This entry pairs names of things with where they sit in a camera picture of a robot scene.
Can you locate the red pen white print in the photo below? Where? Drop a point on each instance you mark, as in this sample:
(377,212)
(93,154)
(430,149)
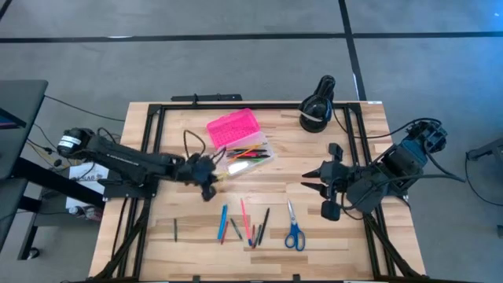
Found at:
(224,234)

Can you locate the white paper sheet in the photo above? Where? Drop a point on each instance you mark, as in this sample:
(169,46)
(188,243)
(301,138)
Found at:
(78,171)

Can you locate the black floor stand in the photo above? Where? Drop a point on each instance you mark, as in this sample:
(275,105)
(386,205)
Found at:
(487,149)

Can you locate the thin dark pen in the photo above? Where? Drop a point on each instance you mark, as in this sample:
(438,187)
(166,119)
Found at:
(175,230)

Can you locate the yellow pencil pink eraser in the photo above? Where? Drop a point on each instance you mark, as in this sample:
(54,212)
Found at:
(237,157)

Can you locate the dark green pen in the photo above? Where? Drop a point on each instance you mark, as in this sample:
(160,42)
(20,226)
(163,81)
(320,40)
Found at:
(236,229)

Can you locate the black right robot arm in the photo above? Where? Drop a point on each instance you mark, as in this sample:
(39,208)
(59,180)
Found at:
(393,165)

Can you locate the pink pencil blue cap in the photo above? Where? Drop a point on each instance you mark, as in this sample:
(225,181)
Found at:
(245,222)

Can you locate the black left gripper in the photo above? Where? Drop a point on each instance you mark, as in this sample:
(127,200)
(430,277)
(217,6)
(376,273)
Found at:
(194,171)

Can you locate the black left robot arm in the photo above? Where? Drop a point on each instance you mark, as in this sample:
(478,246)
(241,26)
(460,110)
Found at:
(118,159)

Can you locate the red marker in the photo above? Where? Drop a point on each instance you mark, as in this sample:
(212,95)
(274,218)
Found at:
(253,236)

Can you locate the blue pen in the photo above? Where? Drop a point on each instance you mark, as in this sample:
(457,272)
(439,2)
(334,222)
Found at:
(222,222)

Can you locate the black pen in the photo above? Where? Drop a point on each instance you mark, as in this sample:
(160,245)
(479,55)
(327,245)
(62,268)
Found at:
(236,149)

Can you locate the black power strip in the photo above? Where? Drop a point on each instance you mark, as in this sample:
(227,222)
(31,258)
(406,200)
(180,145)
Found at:
(212,97)

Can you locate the black marker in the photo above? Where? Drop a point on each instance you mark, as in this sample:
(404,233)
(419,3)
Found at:
(264,226)

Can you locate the black aluminium table frame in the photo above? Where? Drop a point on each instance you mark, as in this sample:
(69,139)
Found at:
(283,106)

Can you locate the clear box with pink lid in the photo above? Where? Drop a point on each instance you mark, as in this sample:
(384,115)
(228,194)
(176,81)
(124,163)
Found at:
(233,127)

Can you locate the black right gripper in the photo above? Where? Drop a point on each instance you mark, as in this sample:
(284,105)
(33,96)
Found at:
(342,181)

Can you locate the black caster wheel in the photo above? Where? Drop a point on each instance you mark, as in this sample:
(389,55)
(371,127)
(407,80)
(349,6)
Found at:
(33,253)

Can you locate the black desk lamp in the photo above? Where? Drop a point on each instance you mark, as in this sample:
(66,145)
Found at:
(314,118)

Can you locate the green marker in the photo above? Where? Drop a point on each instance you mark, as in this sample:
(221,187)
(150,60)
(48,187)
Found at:
(258,235)

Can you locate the dark grey side desk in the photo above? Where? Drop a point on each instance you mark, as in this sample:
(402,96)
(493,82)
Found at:
(19,102)

